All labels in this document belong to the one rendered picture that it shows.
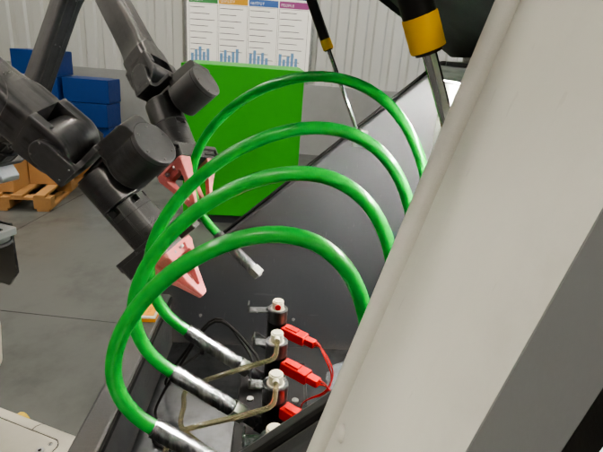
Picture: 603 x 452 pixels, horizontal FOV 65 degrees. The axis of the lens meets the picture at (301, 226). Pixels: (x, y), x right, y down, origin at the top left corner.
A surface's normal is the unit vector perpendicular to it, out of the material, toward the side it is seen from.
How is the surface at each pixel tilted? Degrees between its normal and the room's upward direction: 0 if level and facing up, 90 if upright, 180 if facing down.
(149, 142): 48
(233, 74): 90
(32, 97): 42
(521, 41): 76
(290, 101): 90
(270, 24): 90
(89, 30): 90
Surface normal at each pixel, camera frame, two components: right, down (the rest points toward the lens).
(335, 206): 0.03, 0.35
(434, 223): -0.95, -0.28
